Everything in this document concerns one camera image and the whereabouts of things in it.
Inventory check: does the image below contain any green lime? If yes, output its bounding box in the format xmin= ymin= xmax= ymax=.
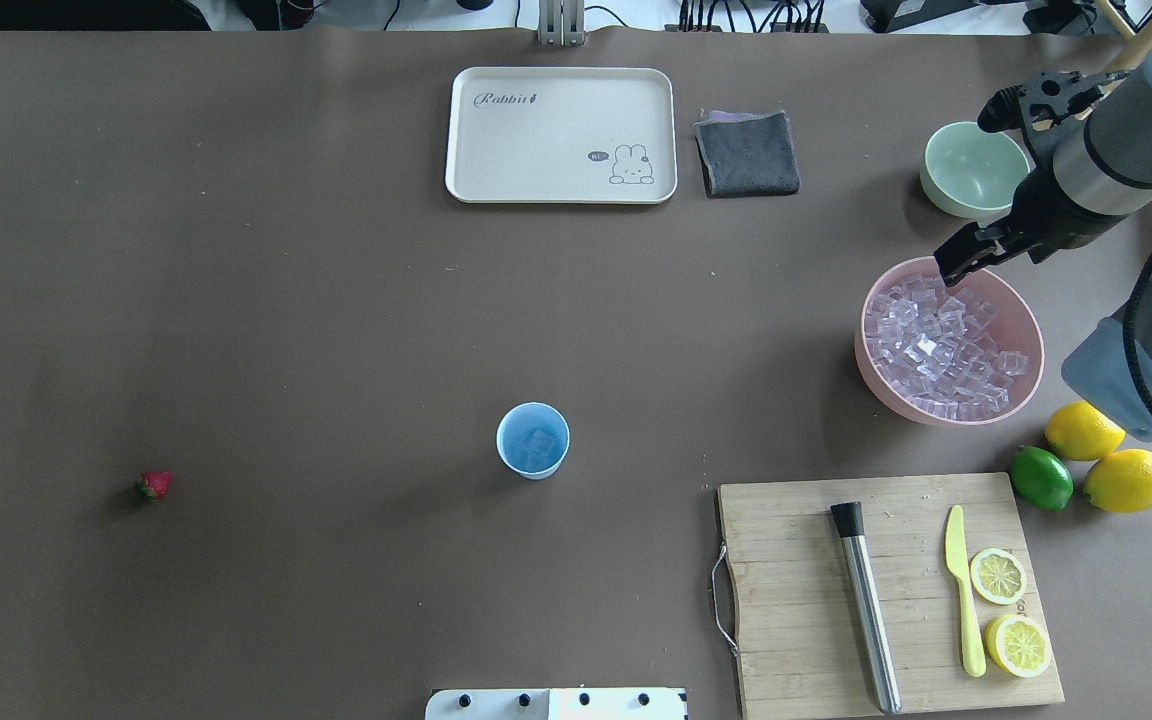
xmin=1007 ymin=446 xmax=1075 ymax=511

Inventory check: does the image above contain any wooden cutting board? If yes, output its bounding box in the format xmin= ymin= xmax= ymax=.
xmin=717 ymin=471 xmax=1064 ymax=719

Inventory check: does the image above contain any lemon half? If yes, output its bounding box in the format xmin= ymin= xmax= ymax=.
xmin=968 ymin=547 xmax=1028 ymax=606
xmin=982 ymin=614 xmax=1052 ymax=679

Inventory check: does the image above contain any light blue plastic cup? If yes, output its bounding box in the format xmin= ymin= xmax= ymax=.
xmin=495 ymin=402 xmax=571 ymax=480

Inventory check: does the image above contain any pink bowl of ice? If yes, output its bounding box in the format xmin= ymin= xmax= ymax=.
xmin=854 ymin=258 xmax=1046 ymax=427

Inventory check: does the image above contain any yellow lemon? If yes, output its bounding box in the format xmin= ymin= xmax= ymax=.
xmin=1082 ymin=448 xmax=1152 ymax=514
xmin=1043 ymin=400 xmax=1126 ymax=462

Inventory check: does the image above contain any steel muddler with black tip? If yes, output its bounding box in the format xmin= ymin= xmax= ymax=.
xmin=829 ymin=501 xmax=902 ymax=717

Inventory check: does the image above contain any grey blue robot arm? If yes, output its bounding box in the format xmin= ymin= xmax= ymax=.
xmin=934 ymin=47 xmax=1152 ymax=442

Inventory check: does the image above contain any yellow plastic knife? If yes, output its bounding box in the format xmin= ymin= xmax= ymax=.
xmin=943 ymin=505 xmax=987 ymax=679

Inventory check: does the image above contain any grey folded cloth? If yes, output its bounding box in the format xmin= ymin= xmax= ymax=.
xmin=692 ymin=109 xmax=801 ymax=199

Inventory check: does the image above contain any wooden cup stand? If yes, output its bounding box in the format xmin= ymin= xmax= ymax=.
xmin=1094 ymin=1 xmax=1152 ymax=71

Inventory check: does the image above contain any cream rabbit tray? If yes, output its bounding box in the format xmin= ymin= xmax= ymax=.
xmin=444 ymin=67 xmax=679 ymax=205

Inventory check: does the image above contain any green empty bowl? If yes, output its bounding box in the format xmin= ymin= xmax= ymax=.
xmin=919 ymin=122 xmax=1030 ymax=220

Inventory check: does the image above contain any red strawberry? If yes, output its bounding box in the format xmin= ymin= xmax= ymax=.
xmin=132 ymin=471 xmax=174 ymax=503

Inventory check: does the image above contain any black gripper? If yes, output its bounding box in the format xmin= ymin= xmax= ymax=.
xmin=933 ymin=70 xmax=1107 ymax=288

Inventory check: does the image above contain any aluminium frame post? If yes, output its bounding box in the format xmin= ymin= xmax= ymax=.
xmin=536 ymin=0 xmax=586 ymax=47

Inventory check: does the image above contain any lemon half lower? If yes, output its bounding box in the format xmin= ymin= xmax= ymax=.
xmin=982 ymin=614 xmax=1052 ymax=679

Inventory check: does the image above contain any lemon half upper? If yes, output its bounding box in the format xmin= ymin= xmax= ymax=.
xmin=968 ymin=547 xmax=1028 ymax=606

